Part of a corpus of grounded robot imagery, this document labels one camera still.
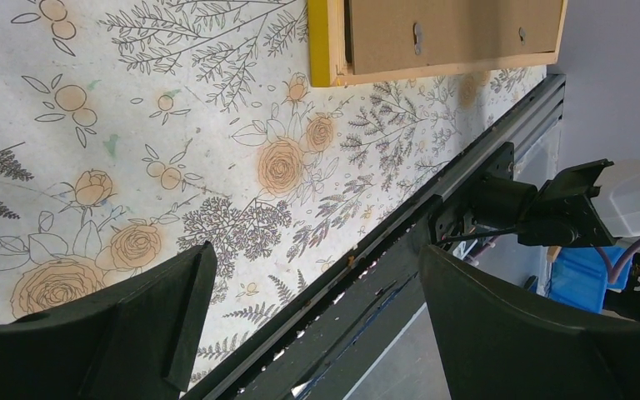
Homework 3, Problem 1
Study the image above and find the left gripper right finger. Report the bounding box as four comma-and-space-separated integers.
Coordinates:
418, 246, 640, 399

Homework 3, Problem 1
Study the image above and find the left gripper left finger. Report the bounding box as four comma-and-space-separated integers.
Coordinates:
0, 243, 218, 399

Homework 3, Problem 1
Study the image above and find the yellow wooden picture frame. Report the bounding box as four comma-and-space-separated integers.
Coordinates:
307, 0, 568, 88

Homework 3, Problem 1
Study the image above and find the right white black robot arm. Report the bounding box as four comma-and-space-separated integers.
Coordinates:
467, 159, 640, 248

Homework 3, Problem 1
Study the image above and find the blue plastic bin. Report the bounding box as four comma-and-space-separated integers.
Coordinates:
546, 247, 632, 313

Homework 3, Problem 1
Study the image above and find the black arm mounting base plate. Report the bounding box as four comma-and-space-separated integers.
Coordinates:
182, 142, 517, 400

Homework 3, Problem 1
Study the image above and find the aluminium rail front frame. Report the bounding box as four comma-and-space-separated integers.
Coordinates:
434, 74, 567, 198

